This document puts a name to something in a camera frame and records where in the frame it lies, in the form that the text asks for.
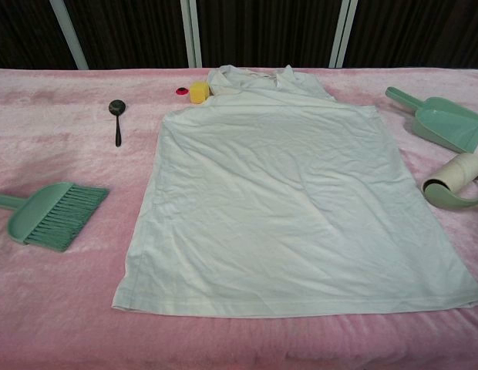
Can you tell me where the green hand brush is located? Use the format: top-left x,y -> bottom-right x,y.
0,182 -> 110,254

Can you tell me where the white sleeveless shirt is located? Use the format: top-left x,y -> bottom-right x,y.
111,64 -> 478,319

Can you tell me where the green plastic dustpan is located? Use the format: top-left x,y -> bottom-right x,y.
385,86 -> 478,153

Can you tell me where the white partition post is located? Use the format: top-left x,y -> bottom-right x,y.
180,0 -> 204,69
49,0 -> 89,70
328,0 -> 359,69

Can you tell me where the metal spoon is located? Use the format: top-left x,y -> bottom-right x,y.
109,99 -> 126,148

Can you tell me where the yellow block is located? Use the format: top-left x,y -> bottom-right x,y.
190,80 -> 212,104

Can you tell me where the green lint roller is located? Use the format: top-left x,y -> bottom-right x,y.
422,152 -> 478,211

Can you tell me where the pink fleece table cloth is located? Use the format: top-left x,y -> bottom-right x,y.
0,67 -> 478,370

